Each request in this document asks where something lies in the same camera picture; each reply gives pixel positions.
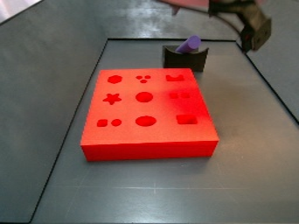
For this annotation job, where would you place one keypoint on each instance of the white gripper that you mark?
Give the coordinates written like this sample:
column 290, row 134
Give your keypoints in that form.
column 194, row 5

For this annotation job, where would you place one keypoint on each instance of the purple cylinder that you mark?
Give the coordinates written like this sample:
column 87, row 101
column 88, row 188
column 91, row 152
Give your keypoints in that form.
column 191, row 44

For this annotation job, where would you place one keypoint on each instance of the black curved holder stand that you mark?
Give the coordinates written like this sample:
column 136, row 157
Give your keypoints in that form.
column 192, row 60

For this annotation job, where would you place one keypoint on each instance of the red shape sorter box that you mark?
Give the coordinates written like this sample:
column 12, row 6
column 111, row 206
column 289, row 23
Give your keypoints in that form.
column 147, row 114

